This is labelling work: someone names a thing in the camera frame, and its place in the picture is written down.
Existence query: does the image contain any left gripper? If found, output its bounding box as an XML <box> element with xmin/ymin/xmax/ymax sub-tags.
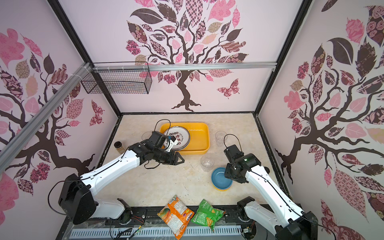
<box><xmin>152</xmin><ymin>147</ymin><xmax>185</xmax><ymax>166</ymax></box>

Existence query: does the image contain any yellow bowl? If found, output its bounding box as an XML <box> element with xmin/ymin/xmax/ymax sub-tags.
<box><xmin>212</xmin><ymin>182</ymin><xmax>233</xmax><ymax>192</ymax></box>

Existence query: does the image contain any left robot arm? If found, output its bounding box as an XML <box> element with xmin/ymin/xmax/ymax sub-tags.
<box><xmin>58</xmin><ymin>131</ymin><xmax>185</xmax><ymax>225</ymax></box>

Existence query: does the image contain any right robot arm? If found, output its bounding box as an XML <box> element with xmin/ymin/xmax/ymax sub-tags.
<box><xmin>224</xmin><ymin>145</ymin><xmax>318</xmax><ymax>240</ymax></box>

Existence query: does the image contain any yellow plastic bin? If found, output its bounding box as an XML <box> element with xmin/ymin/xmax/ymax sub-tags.
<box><xmin>160</xmin><ymin>122</ymin><xmax>210</xmax><ymax>155</ymax></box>

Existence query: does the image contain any clear cup right of bin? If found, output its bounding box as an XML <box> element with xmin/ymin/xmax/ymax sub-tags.
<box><xmin>215</xmin><ymin>131</ymin><xmax>227</xmax><ymax>147</ymax></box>

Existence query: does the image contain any clear cup of bin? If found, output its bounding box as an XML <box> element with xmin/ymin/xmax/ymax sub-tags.
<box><xmin>215</xmin><ymin>131</ymin><xmax>227</xmax><ymax>147</ymax></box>
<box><xmin>142</xmin><ymin>132</ymin><xmax>152</xmax><ymax>141</ymax></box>

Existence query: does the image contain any clear cup left of bin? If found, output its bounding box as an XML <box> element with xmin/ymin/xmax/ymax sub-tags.
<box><xmin>142</xmin><ymin>132</ymin><xmax>152</xmax><ymax>141</ymax></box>

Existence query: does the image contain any clear cup near bowls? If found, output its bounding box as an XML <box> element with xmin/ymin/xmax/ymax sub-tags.
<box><xmin>201</xmin><ymin>154</ymin><xmax>215</xmax><ymax>172</ymax></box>

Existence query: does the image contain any black-capped bottle left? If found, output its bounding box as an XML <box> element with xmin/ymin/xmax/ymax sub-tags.
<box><xmin>114</xmin><ymin>141</ymin><xmax>126</xmax><ymax>155</ymax></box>

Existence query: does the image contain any green snack bag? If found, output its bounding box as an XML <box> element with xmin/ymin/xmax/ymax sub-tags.
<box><xmin>191</xmin><ymin>199</ymin><xmax>226</xmax><ymax>232</ymax></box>

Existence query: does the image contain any orange snack bag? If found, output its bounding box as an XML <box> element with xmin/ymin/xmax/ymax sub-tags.
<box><xmin>157</xmin><ymin>195</ymin><xmax>195</xmax><ymax>240</ymax></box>

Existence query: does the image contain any white vent grille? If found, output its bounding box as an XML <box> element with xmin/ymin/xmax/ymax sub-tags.
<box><xmin>65</xmin><ymin>226</ymin><xmax>243</xmax><ymax>240</ymax></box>

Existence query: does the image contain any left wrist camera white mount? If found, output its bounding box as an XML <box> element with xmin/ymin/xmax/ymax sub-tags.
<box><xmin>166</xmin><ymin>136</ymin><xmax>179</xmax><ymax>152</ymax></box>

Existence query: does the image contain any black wire basket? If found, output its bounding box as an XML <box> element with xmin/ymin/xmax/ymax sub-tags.
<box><xmin>81</xmin><ymin>62</ymin><xmax>153</xmax><ymax>95</ymax></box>

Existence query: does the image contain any aluminium rail bar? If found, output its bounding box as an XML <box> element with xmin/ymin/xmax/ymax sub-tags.
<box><xmin>0</xmin><ymin>62</ymin><xmax>277</xmax><ymax>175</ymax></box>

